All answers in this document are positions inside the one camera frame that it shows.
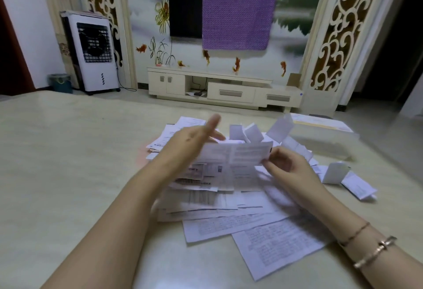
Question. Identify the white printed paper slip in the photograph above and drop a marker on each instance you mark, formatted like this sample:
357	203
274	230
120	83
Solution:
236	155

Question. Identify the person's left thumb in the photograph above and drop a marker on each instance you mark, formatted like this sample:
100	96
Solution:
216	137

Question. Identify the person's right forearm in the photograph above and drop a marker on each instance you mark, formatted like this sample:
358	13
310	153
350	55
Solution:
360	242

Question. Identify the person's left hand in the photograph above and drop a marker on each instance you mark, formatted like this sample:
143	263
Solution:
183	148

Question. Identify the white air cooler fan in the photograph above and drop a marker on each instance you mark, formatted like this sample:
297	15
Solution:
94	52

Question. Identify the person's right fingers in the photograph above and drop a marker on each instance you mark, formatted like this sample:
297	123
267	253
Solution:
276	161

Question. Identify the person's left forearm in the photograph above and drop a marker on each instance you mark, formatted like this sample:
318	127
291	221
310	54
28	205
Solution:
109	229

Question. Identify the small cardboard box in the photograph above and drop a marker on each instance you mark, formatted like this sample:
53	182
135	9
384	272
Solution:
293	79

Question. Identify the pile of white paper receipts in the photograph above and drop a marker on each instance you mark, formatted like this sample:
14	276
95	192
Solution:
251	193

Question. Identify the white flat box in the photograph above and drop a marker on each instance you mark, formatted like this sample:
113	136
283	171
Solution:
322	123

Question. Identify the purple cloth cover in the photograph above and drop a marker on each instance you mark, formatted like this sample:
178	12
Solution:
239	9

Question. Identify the teal waste bin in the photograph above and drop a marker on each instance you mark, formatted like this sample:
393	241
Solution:
60	83

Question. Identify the person's right hand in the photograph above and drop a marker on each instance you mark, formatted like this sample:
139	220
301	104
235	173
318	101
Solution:
292	166

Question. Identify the cream television cabinet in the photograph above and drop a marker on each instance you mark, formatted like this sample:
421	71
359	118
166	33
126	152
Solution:
221	89

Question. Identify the black television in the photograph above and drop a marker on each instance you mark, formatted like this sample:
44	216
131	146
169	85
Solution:
185	3

